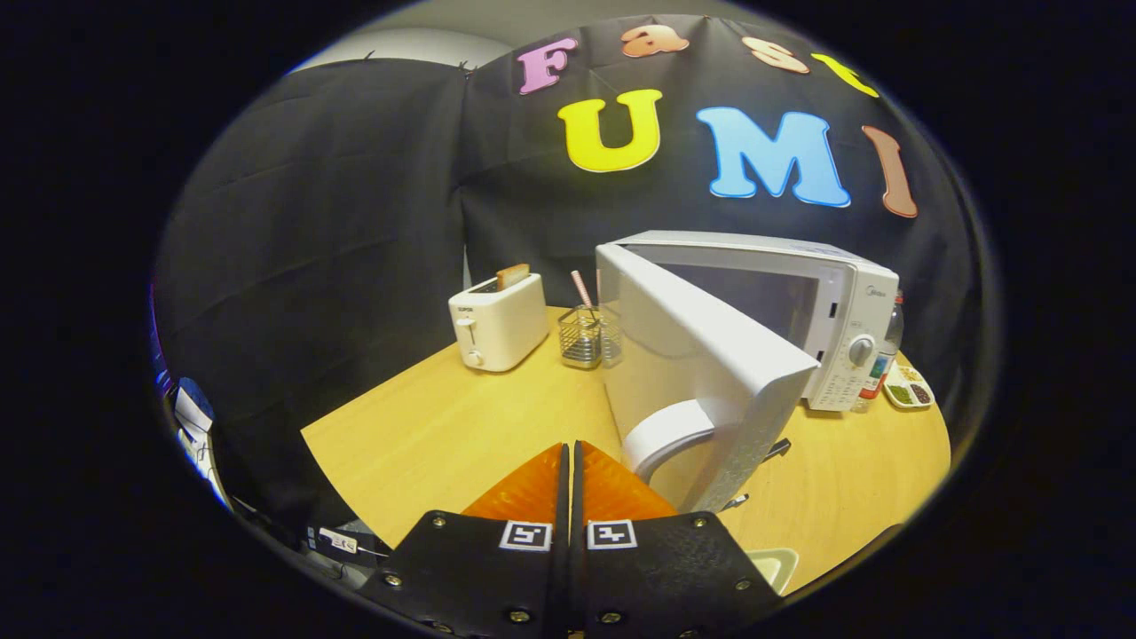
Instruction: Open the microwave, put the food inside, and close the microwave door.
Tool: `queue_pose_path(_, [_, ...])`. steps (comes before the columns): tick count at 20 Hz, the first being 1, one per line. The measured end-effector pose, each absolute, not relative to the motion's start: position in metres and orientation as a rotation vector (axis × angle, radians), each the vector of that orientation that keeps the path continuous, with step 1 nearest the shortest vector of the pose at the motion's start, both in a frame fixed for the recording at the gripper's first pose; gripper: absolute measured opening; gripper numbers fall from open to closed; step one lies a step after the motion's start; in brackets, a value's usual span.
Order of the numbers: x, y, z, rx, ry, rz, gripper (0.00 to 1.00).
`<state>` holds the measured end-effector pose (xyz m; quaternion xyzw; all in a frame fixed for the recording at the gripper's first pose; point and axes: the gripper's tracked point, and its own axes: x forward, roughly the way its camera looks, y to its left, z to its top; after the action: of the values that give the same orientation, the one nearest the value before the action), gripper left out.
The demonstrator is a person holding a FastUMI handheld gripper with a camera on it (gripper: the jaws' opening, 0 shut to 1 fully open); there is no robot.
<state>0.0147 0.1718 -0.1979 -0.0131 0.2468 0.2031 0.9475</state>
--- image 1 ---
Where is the pale green plate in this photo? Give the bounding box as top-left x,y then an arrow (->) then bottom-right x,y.
745,548 -> 800,596

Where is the white and blue device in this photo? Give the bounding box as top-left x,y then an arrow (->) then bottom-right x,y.
170,377 -> 232,511

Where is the pink striped straw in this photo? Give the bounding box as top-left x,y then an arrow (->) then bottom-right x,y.
570,270 -> 598,322

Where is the wire mesh basket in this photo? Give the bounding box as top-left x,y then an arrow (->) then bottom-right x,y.
557,304 -> 622,370

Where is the white toaster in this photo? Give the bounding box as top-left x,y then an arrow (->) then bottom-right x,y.
448,271 -> 551,374

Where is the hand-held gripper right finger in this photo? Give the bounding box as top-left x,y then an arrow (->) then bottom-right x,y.
570,441 -> 786,639

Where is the white microwave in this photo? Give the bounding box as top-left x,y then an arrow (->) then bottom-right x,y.
595,231 -> 900,516

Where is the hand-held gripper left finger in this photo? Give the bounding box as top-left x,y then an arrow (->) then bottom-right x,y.
359,441 -> 571,639

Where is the black backdrop cloth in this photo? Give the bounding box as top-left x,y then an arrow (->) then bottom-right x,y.
153,13 -> 990,535

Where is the clear plastic water bottle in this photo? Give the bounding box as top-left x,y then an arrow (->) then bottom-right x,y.
856,291 -> 906,412

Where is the white divided dish of beans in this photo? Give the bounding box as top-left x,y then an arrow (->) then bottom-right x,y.
883,359 -> 935,411

